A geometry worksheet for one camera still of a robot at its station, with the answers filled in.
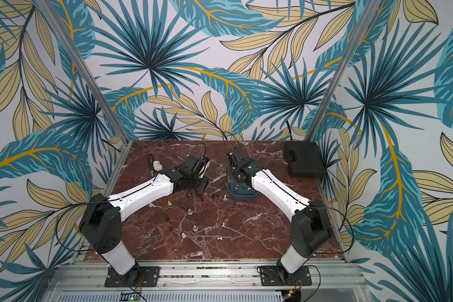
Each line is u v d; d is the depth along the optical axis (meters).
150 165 1.06
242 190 0.98
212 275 0.75
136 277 0.68
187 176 0.65
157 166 1.03
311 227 0.44
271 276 0.73
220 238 0.83
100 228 0.45
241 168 0.62
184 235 0.83
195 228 0.85
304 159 1.05
